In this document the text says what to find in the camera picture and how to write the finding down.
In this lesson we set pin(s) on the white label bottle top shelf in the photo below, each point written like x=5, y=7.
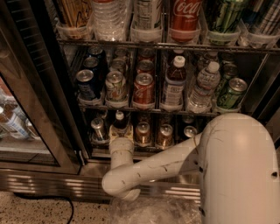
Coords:
x=146, y=26

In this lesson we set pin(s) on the clear water bottle shelf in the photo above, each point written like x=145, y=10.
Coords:
x=202, y=91
x=110, y=19

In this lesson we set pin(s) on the clear plastic bag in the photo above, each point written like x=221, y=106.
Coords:
x=154, y=210

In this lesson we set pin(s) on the glass fridge door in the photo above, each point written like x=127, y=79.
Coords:
x=37, y=144

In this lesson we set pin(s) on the iced tea bottle middle shelf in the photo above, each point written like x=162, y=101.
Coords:
x=174, y=82

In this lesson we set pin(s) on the brown drink bottle white cap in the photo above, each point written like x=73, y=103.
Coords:
x=120, y=125

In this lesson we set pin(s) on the dark blue can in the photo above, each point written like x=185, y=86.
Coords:
x=86, y=82
x=92, y=64

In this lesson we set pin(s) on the bronze can bottom shelf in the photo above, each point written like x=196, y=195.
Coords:
x=164, y=136

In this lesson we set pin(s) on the blue pepsi can bottom shelf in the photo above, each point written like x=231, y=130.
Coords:
x=187, y=132

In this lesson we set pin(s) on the gold tall can top shelf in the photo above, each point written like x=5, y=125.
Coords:
x=73, y=18

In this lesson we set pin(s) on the red soda can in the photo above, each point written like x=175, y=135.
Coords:
x=145, y=66
x=143, y=89

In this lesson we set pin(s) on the red coca-cola bottle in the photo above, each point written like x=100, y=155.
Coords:
x=184, y=16

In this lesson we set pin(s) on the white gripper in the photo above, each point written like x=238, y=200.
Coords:
x=121, y=144

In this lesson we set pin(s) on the dark blue front can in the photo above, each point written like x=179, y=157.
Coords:
x=86, y=82

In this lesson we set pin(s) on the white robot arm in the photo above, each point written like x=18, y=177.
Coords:
x=238, y=171

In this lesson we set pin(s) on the green tall can top shelf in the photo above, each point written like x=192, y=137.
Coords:
x=223, y=17

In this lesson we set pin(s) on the silver can bottom shelf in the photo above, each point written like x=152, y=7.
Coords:
x=99, y=130

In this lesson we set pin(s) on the clear water bottle middle shelf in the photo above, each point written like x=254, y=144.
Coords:
x=202, y=91

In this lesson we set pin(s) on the clear water bottle top shelf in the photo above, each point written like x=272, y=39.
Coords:
x=110, y=19

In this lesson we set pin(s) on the white green soda can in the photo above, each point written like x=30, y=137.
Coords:
x=116, y=86

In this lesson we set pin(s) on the red soda can front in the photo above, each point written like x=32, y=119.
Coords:
x=143, y=89

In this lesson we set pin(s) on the striped can top shelf right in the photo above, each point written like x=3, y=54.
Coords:
x=262, y=17

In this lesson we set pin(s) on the copper can bottom shelf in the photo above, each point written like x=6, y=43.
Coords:
x=143, y=133

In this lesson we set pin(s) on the steel fridge base grille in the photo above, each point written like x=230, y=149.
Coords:
x=87, y=186

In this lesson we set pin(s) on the green can middle shelf front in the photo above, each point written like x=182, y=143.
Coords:
x=232, y=93

